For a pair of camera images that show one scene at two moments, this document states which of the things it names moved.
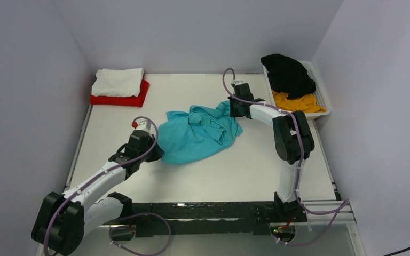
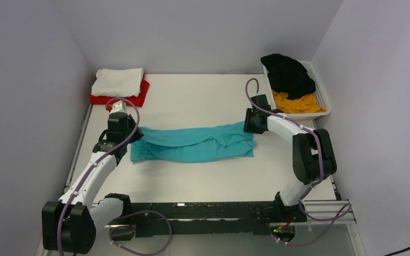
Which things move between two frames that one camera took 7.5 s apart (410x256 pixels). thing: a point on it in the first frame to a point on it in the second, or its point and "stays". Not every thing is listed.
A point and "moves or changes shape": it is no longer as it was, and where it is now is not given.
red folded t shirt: (137, 101) stays
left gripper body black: (154, 156) to (131, 126)
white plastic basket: (319, 92) stays
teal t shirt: (183, 136) moves or changes shape
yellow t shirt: (307, 103) stays
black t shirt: (288, 76) stays
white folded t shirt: (119, 82) stays
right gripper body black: (234, 107) to (250, 125)
